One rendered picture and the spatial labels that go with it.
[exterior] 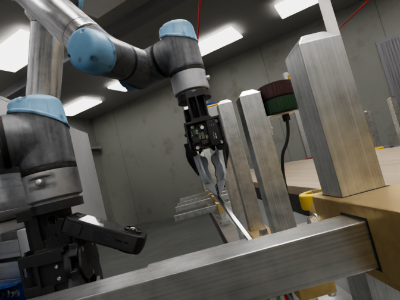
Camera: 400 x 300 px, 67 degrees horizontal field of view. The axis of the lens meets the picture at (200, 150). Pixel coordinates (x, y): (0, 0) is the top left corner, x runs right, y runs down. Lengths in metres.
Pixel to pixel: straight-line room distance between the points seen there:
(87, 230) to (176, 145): 7.94
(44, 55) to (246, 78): 6.86
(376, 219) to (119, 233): 0.33
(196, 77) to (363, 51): 6.73
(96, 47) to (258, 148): 0.32
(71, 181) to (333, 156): 0.35
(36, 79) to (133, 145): 8.39
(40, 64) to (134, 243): 0.61
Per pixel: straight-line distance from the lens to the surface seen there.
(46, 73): 0.92
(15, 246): 0.72
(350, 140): 0.26
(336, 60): 0.27
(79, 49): 0.59
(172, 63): 0.64
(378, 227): 0.21
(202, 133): 0.59
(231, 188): 1.00
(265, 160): 0.49
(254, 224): 0.75
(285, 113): 0.51
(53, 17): 0.68
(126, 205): 9.69
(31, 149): 0.47
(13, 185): 0.83
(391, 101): 2.04
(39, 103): 0.48
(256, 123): 0.49
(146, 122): 8.93
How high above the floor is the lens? 1.01
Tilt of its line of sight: 4 degrees up
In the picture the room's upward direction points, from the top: 14 degrees counter-clockwise
